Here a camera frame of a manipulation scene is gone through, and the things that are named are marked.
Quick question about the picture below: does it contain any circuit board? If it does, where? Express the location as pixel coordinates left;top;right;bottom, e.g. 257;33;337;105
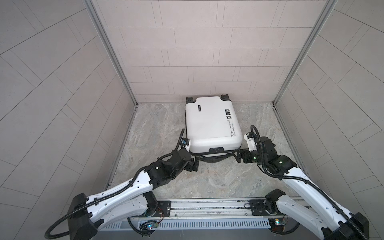
140;221;159;231
268;218;286;233

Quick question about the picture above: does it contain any white black suitcase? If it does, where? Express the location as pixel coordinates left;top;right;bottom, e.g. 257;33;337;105
185;94;243;163

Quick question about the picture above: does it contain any metal corner post left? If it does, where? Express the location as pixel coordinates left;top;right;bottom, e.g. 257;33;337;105
83;0;138;106

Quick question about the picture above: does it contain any left circuit board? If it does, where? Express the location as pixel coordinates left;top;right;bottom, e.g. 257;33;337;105
140;221;159;231

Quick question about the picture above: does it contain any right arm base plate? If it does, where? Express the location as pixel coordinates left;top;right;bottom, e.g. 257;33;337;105
247;199;284;217

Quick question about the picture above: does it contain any black corrugated cable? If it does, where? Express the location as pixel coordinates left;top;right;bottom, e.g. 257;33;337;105
44;128;187;240
249;125;369;240

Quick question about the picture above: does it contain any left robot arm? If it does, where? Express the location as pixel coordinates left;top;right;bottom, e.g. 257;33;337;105
67;149;200;240

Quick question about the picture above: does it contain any metal corner post right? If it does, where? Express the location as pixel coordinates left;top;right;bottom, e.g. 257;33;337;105
272;0;338;106

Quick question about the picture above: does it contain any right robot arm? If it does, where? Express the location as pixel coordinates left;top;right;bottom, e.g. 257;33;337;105
234;150;369;240

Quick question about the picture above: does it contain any right black corrugated cable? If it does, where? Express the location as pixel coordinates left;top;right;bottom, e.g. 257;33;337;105
249;125;369;240

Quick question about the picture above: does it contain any metal corner post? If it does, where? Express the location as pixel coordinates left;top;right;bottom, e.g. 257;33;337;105
83;0;138;106
272;0;338;106

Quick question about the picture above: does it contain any aluminium mounting rail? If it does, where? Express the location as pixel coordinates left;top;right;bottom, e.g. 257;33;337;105
83;196;334;221

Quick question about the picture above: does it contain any left black corrugated cable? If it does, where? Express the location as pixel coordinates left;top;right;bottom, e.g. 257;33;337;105
44;128;187;240

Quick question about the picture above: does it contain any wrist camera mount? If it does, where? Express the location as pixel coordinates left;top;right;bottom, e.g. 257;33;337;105
180;138;191;151
244;132;278;158

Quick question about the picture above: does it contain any right circuit board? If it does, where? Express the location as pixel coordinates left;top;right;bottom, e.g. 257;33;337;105
268;218;286;233

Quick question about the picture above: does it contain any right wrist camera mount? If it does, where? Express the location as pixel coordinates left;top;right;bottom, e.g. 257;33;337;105
244;132;278;158

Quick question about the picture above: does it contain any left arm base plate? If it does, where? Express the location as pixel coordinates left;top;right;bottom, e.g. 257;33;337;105
133;201;172;218

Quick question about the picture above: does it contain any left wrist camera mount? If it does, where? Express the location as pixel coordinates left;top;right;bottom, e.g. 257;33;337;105
180;138;191;151

